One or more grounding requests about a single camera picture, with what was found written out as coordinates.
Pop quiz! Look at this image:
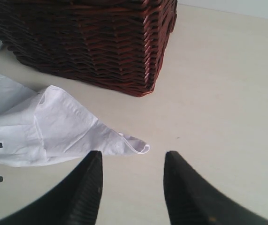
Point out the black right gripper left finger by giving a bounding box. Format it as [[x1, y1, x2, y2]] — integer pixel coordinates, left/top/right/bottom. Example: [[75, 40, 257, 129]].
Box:
[[0, 151, 103, 225]]

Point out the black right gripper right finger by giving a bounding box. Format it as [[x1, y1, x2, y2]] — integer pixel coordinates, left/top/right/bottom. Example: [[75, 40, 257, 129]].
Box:
[[163, 151, 268, 225]]

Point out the white t-shirt red lettering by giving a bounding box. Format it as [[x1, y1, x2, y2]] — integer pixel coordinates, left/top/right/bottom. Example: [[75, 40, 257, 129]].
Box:
[[0, 23, 151, 168]]

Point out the dark brown wicker basket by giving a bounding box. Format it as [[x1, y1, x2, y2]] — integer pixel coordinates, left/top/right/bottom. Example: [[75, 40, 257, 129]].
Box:
[[0, 0, 177, 97]]

